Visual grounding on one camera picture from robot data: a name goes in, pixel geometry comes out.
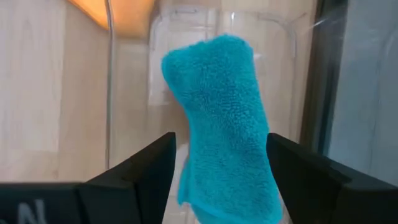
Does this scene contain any clear plastic bin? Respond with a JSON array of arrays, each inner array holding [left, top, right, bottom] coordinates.
[[104, 0, 315, 224]]

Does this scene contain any orange microfiber towel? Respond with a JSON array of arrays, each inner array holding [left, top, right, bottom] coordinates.
[[67, 0, 156, 40]]

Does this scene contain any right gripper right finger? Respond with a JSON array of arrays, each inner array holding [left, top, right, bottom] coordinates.
[[266, 133, 398, 224]]

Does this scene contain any teal microfiber towel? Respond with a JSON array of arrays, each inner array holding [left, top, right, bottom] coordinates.
[[160, 33, 284, 224]]

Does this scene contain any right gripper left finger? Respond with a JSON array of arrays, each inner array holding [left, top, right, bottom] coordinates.
[[0, 132, 177, 224]]

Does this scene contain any black aluminium table frame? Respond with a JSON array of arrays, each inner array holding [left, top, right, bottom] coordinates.
[[298, 0, 349, 156]]

